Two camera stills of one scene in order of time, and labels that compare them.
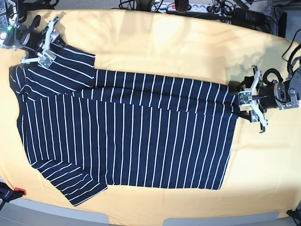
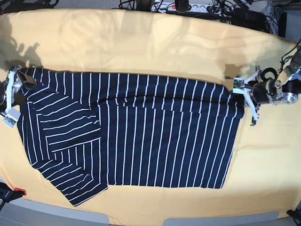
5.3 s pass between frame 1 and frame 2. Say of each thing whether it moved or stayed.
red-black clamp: stayed
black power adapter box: stayed
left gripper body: moved
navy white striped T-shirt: stayed
